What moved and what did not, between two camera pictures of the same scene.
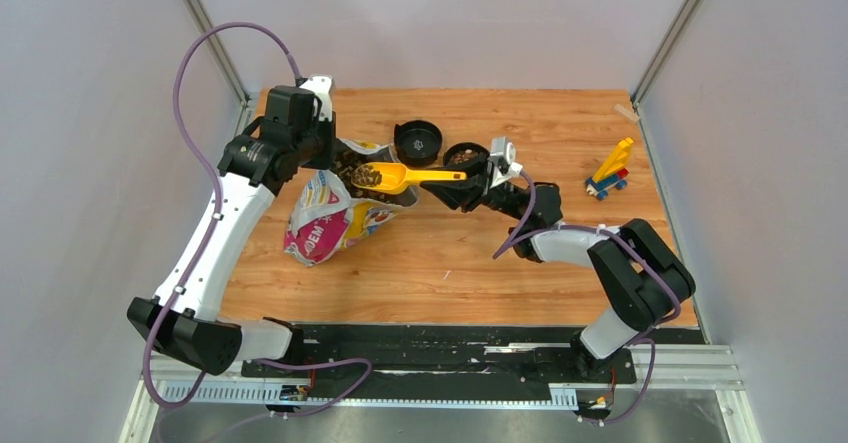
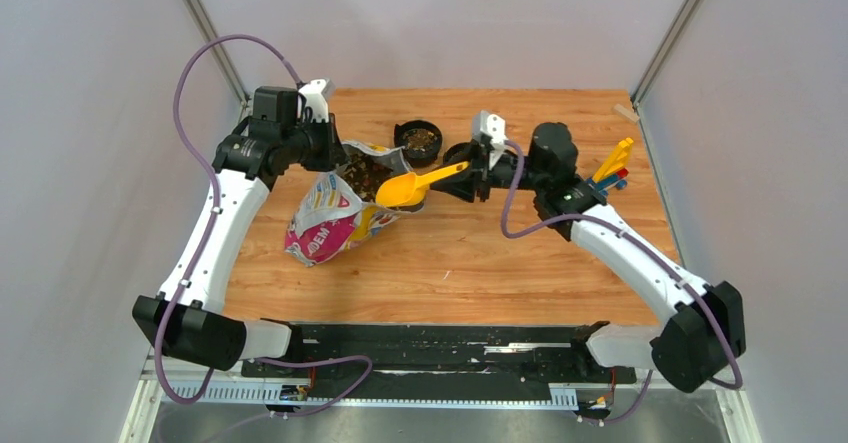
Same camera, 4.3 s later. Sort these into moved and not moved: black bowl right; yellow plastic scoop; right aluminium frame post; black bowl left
Moved: yellow plastic scoop
Not moved: black bowl right; right aluminium frame post; black bowl left
